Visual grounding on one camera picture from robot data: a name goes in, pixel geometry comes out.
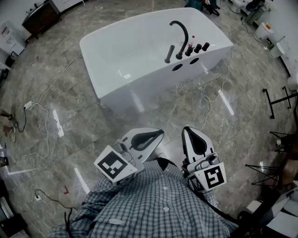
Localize plain white bin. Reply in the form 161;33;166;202
270;37;292;59

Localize person's checked shirt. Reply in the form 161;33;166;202
47;160;239;238

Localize white bin with orange label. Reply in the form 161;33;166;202
254;21;274;41

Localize black curved faucet spout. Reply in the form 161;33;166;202
169;20;189;59

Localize person's black trousers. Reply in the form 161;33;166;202
156;157;178;173

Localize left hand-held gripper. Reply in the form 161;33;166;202
94;127;165;187

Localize black floor box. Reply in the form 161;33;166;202
5;52;19;68

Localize white bathtub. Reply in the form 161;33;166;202
79;7;234;109

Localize white floor cable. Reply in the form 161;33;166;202
200;38;244;131
23;52;83;193

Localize black floor cable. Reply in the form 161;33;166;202
34;189;79;211
240;16;269;49
10;108;27;144

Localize pile of clear plastic bottles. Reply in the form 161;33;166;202
178;34;196;48

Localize dark wooden cabinet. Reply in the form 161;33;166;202
21;0;62;40

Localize white floor appliance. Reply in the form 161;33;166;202
0;20;26;55

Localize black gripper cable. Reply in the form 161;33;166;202
190;183;239;223
64;206;77;238

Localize black metal rack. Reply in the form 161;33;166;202
262;86;298;120

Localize black wire-leg table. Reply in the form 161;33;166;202
269;131;298;154
245;162;284;187

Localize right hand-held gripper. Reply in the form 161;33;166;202
181;126;228;192

